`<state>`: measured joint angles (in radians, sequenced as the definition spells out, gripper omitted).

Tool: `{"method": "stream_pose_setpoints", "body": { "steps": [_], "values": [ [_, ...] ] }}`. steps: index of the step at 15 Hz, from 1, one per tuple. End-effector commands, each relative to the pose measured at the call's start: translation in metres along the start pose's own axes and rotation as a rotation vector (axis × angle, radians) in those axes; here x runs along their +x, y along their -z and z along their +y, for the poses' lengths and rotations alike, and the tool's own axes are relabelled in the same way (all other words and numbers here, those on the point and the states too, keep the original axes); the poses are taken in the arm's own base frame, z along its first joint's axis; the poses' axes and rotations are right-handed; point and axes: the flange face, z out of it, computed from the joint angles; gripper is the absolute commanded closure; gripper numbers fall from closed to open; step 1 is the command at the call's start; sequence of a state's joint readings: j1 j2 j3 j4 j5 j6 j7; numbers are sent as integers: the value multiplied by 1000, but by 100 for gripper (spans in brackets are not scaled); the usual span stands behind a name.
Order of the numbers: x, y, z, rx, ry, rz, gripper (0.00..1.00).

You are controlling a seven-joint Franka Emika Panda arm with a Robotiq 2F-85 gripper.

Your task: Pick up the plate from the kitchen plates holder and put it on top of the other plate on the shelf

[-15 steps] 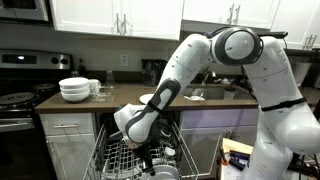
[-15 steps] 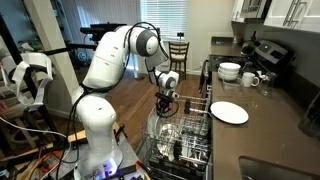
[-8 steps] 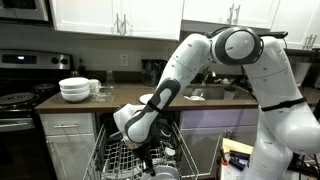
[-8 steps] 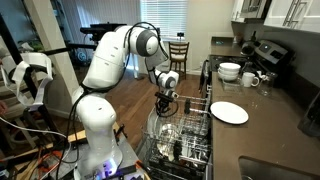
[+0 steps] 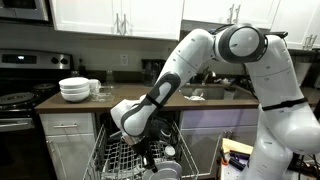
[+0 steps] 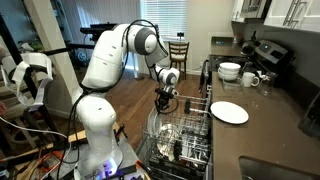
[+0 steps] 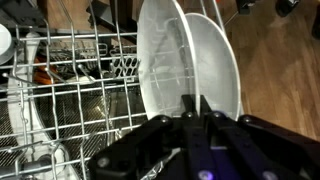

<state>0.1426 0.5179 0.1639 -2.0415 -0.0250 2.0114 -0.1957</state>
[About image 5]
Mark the white wall outlet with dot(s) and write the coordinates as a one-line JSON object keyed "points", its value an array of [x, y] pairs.
{"points": [[124, 59]]}

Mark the white kitchen drawer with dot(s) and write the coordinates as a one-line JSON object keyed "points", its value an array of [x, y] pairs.
{"points": [[66, 120]]}

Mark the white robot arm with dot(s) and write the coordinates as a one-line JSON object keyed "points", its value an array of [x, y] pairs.
{"points": [[273, 83]]}

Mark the white stacked bowl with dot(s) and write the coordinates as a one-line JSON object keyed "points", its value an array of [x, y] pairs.
{"points": [[75, 97], [74, 82], [75, 90]]}

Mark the clear glass jar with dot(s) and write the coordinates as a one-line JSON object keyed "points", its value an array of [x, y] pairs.
{"points": [[110, 78]]}

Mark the small white bowl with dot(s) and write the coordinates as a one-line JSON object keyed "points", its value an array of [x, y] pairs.
{"points": [[170, 151]]}

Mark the clear glass food container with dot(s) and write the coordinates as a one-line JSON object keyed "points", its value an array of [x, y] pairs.
{"points": [[101, 95]]}

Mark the dark bottle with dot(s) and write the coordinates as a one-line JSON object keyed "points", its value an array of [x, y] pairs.
{"points": [[81, 66]]}

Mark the white base cabinet door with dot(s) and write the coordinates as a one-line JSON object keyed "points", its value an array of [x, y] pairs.
{"points": [[70, 156]]}

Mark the grey cup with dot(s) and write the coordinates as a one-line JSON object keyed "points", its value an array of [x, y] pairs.
{"points": [[229, 93]]}

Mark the white sink cabinet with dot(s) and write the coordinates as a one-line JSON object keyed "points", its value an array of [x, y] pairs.
{"points": [[213, 133]]}

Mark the steel kitchen sink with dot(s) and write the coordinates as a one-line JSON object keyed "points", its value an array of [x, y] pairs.
{"points": [[213, 92]]}

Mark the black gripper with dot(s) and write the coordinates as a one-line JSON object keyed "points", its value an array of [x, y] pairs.
{"points": [[146, 146]]}

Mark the yellow wood board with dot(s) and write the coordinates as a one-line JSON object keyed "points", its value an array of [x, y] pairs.
{"points": [[236, 145]]}

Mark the black clamp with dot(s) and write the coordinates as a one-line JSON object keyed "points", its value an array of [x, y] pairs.
{"points": [[238, 160]]}

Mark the black steel stove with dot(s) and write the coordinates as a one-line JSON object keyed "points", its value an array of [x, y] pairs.
{"points": [[20, 100]]}

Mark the white dinner plate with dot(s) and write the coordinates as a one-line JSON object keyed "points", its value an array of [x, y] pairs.
{"points": [[170, 165], [163, 175]]}

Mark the white mug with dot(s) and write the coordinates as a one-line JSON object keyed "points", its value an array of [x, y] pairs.
{"points": [[94, 85]]}

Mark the white rag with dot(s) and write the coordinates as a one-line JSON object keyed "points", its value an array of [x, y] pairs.
{"points": [[195, 97]]}

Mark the steel faucet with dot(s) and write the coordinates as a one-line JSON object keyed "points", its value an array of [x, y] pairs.
{"points": [[206, 75]]}

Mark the steel microwave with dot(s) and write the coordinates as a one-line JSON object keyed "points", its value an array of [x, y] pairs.
{"points": [[23, 8]]}

